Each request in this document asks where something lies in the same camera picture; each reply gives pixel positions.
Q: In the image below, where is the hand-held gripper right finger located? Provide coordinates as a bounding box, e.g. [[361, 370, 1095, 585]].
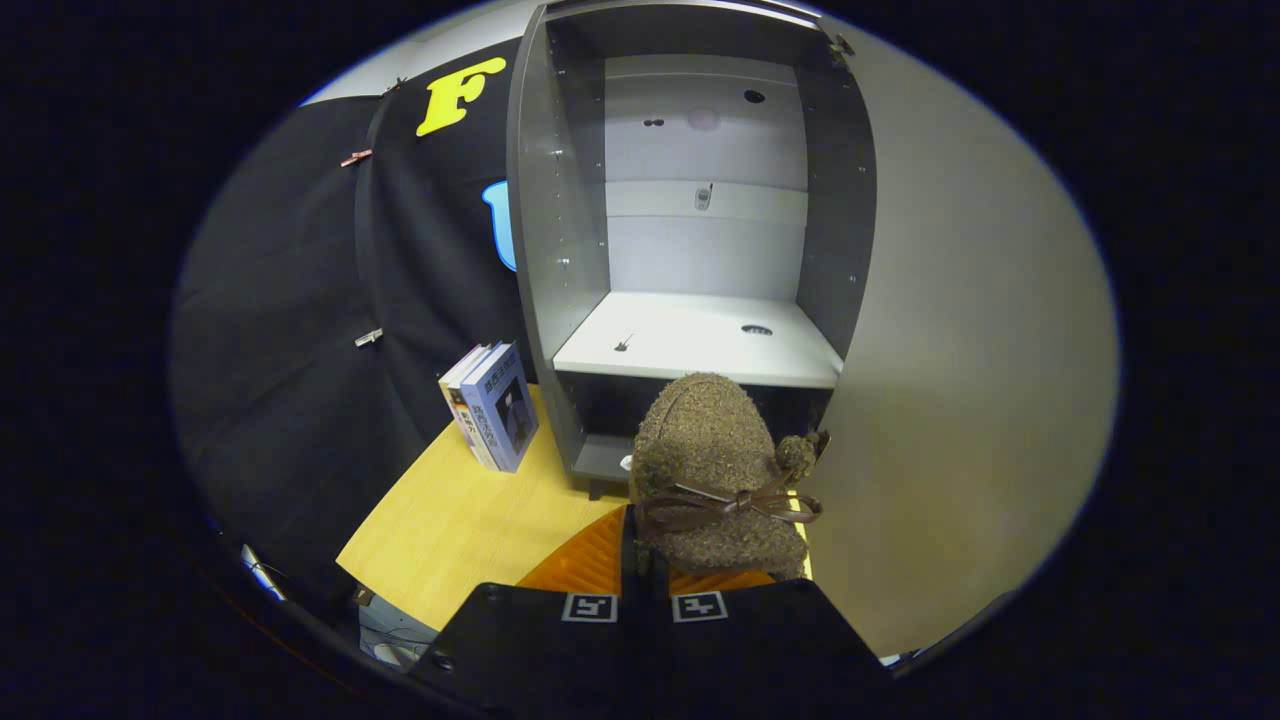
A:
[[648, 565, 896, 706]]

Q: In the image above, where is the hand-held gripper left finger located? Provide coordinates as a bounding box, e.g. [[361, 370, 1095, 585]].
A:
[[415, 505, 649, 706]]

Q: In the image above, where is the brown fuzzy shoe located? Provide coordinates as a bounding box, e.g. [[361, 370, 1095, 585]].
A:
[[628, 372, 831, 583]]

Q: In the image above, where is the beige shoe cabinet door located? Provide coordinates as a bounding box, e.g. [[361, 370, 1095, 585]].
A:
[[800, 15, 1121, 661]]

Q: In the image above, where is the grey shoe cabinet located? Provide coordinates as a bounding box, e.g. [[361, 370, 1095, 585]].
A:
[[505, 0, 879, 501]]

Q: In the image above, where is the white cabinet shelf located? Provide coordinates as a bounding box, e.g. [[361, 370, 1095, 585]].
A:
[[552, 290, 844, 391]]

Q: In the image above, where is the blue book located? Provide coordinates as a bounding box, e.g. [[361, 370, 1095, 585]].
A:
[[460, 343, 541, 474]]

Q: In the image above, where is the black backdrop cloth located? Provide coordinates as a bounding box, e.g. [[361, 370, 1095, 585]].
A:
[[170, 40, 536, 611]]

